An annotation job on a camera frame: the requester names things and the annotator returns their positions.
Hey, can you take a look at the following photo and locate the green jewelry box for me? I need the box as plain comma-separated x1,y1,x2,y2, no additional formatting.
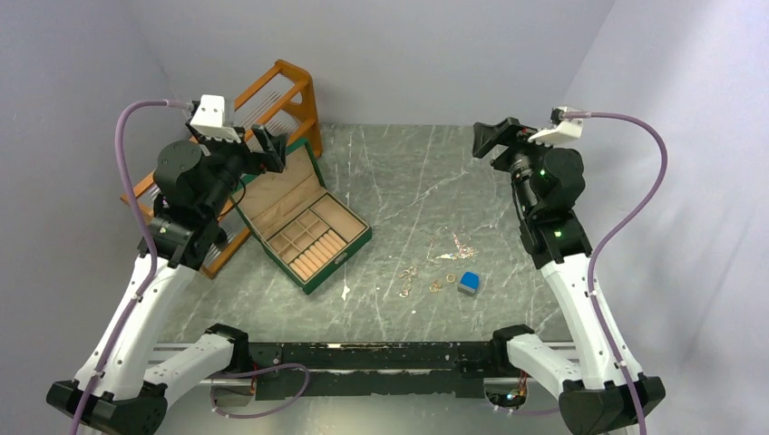
236,139,373,295

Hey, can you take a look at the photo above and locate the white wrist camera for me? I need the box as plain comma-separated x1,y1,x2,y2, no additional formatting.
527,106,583,146
189,94,242,143

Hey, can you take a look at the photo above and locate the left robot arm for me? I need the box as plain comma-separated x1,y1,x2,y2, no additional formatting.
45,125,288,434

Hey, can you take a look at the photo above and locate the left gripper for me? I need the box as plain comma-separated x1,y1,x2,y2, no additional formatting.
188,119,289,218

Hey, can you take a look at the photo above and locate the gold earring cluster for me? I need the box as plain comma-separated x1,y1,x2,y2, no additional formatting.
399,266,418,281

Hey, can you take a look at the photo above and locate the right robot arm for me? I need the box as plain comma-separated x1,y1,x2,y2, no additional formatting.
472,108,666,434

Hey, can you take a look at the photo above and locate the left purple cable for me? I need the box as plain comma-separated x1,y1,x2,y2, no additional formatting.
67,99,197,435

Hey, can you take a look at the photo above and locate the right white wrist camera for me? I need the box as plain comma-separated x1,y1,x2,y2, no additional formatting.
527,106,583,146

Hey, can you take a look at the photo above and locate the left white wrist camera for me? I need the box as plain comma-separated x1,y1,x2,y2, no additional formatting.
189,94,242,143

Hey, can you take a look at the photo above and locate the gold chain necklace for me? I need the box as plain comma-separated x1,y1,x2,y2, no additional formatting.
427,227,480,263

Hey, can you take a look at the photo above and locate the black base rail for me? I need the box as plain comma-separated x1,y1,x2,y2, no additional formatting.
147,341,578,401

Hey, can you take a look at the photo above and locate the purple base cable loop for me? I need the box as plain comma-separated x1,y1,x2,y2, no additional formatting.
209,362,312,421

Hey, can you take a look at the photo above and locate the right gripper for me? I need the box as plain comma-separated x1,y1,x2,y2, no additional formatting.
472,116,564,217

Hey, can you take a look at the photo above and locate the blue grey small box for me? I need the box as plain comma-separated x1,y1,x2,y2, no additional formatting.
457,272,480,296

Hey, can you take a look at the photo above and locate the orange wooden rack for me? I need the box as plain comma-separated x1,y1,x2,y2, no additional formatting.
133,60,322,278

